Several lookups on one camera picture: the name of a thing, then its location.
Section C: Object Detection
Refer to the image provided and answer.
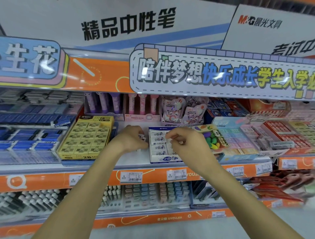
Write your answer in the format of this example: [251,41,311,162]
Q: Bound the person's right hand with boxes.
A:
[165,127,210,158]

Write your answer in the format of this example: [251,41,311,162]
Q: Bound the person's left hand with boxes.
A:
[112,125,149,154]

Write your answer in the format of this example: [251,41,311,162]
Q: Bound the person's left forearm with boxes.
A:
[32,146,123,239]

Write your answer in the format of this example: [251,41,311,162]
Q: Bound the person's right forearm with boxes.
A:
[191,151,304,239]

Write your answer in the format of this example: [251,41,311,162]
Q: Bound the white eraser display box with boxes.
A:
[148,126,185,164]

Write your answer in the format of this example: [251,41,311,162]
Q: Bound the box of cartoon character packets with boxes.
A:
[160,96,209,127]

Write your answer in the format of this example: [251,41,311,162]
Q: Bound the fruit-shaped eraser pack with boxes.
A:
[191,124,231,150]

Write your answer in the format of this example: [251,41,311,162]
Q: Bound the pink pen display box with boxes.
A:
[124,94,161,122]

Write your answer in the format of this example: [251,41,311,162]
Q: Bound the pastel correction tape display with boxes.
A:
[123,182,191,210]

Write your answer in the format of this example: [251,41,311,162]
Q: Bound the purple pen display box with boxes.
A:
[84,92,124,121]

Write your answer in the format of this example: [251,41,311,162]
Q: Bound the pastel eraser display box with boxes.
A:
[211,117,262,162]

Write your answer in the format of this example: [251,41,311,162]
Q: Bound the row of white-capped pens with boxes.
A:
[102,185,123,208]

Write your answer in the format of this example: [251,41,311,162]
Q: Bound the stack of blue red boxes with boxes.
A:
[206,98,249,118]

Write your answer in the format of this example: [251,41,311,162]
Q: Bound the row of dark pens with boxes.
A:
[192,180,218,205]

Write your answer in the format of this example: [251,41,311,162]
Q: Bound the long lilac-bordered banner sign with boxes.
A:
[129,43,315,101]

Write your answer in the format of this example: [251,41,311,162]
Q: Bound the pink eraser display box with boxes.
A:
[240,124,271,151]

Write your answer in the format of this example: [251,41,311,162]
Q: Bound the orange shelf header panel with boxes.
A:
[60,56,134,92]

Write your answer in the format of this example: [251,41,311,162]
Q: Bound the orange display box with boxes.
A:
[243,98,291,117]

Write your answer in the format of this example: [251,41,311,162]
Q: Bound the red eraser display box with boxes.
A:
[264,120,313,149]

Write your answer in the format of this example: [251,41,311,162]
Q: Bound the rows of grey erasers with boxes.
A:
[0,89,85,105]

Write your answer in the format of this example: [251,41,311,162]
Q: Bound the rows of blue erasers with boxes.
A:
[0,103,77,164]

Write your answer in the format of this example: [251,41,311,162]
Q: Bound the pile of red packets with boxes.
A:
[245,169,315,203]

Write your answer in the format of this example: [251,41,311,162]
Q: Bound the white sign with black characters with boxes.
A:
[0,0,237,51]

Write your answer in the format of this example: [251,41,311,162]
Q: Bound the row of black white pens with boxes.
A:
[0,188,70,217]

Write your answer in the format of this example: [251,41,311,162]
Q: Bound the pale yellow eraser display box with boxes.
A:
[290,120,315,146]

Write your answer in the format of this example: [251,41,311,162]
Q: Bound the blue pink bubble sign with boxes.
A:
[0,36,70,89]

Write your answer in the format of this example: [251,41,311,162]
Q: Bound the white brand sign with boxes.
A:
[221,3,315,59]

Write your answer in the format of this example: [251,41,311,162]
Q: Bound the orange shelf price rail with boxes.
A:
[0,163,274,193]

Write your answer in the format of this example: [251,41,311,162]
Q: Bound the orange bottom shelf rail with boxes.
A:
[0,207,235,237]

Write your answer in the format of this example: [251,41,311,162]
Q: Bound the short orange shelf rail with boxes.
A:
[278,155,315,171]

